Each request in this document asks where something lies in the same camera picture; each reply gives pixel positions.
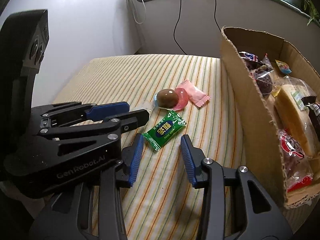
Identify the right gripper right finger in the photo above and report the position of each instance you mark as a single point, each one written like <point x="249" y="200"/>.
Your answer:
<point x="235" y="205"/>

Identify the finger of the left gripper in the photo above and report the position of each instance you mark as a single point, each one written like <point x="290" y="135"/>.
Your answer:
<point x="100" y="112"/>
<point x="129" y="121"/>

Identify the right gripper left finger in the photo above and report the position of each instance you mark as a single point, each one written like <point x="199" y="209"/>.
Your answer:
<point x="92" y="209"/>

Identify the green candy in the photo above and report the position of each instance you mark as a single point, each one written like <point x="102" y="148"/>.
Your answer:
<point x="162" y="132"/>

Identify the red clear bag dark snack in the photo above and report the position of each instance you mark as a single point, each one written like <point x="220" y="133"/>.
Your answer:
<point x="300" y="170"/>

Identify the pink candy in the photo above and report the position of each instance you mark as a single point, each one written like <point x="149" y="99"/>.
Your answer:
<point x="195" y="95"/>

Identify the sandwich bread pack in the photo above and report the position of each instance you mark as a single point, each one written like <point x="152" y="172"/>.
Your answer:
<point x="288" y="93"/>

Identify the Snickers bar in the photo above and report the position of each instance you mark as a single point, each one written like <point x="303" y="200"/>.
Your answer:
<point x="311" y="103"/>
<point x="251" y="60"/>

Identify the yellow jelly cup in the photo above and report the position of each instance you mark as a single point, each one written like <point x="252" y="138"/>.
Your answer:
<point x="283" y="67"/>

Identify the brown chocolate egg candy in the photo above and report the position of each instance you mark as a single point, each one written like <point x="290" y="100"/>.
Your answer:
<point x="166" y="98"/>

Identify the open cardboard box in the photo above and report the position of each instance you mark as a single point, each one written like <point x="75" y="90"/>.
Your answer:
<point x="263" y="156"/>

